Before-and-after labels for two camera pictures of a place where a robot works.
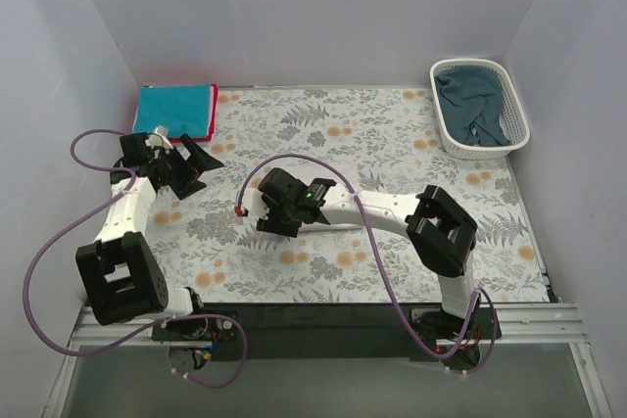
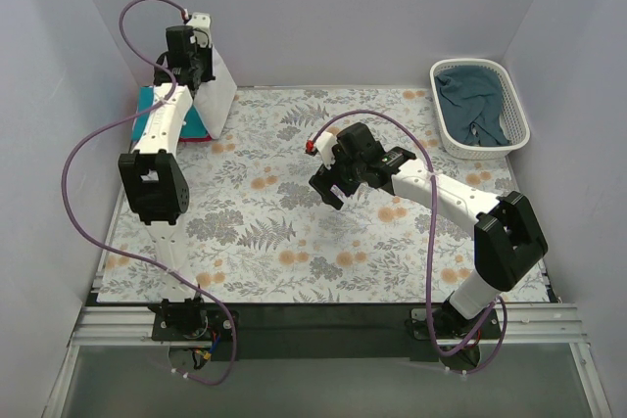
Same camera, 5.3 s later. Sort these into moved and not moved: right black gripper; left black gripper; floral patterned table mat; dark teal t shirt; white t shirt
Moved: right black gripper; white t shirt; left black gripper
Not moved: floral patterned table mat; dark teal t shirt
